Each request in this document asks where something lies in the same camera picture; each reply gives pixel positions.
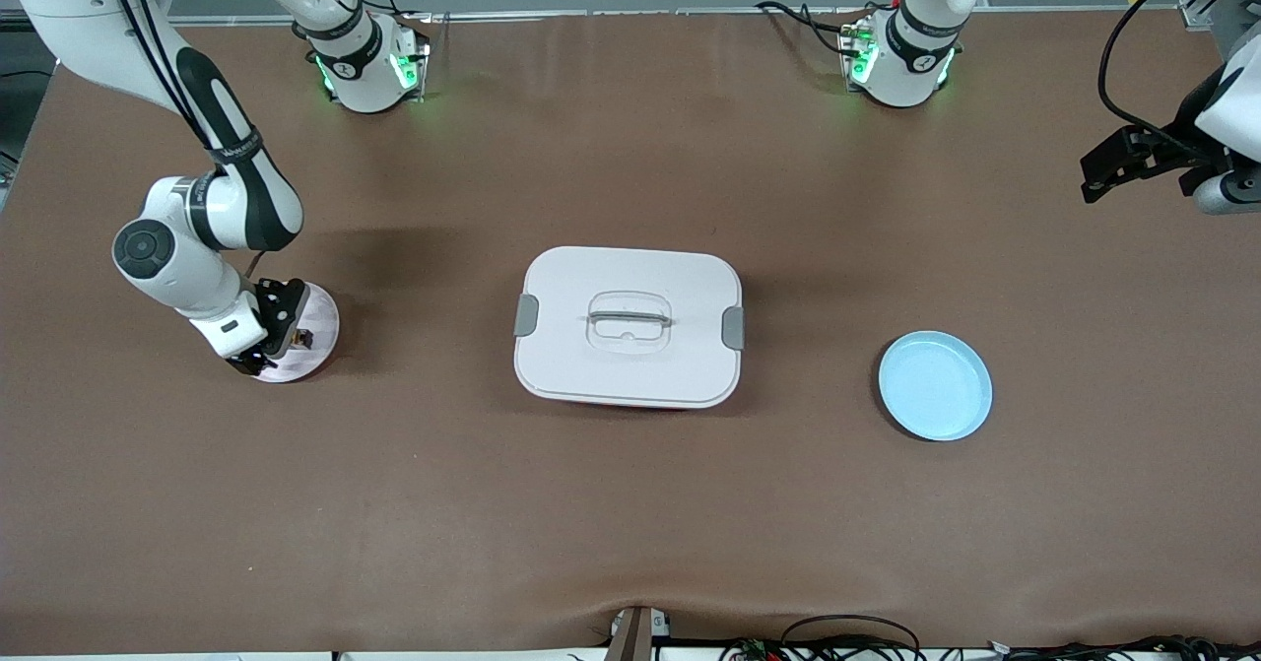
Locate brown table edge bracket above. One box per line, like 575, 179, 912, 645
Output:
603, 605, 673, 661

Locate light blue round plate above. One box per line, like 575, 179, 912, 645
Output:
878, 330, 994, 442

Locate silver table edge rail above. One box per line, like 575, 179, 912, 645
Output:
163, 6, 1188, 28

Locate pink round plate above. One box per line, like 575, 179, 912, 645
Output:
251, 282, 342, 384

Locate black cable bundle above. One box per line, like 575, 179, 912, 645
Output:
985, 635, 1261, 661

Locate black left arm base cables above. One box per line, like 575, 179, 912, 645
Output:
756, 0, 868, 59

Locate white lidded storage box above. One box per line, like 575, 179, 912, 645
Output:
512, 245, 747, 411

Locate black looped cable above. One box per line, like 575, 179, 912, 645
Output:
781, 615, 923, 661

